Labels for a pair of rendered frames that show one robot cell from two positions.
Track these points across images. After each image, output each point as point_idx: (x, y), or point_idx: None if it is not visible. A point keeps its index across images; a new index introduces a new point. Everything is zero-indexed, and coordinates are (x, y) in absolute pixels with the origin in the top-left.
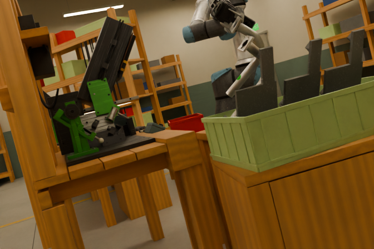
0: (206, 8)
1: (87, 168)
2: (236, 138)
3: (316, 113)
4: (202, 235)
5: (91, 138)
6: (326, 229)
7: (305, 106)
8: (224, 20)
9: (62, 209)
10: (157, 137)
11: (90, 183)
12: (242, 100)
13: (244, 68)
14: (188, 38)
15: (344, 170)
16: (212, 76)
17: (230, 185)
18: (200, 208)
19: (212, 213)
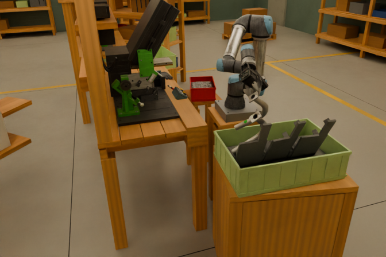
0: (239, 39)
1: (132, 139)
2: (231, 169)
3: (284, 170)
4: (196, 184)
5: (135, 104)
6: (267, 228)
7: (278, 166)
8: (246, 84)
9: (113, 160)
10: (181, 115)
11: (132, 143)
12: (242, 148)
13: None
14: (220, 69)
15: (289, 203)
16: (230, 80)
17: (220, 180)
18: (199, 169)
19: (205, 173)
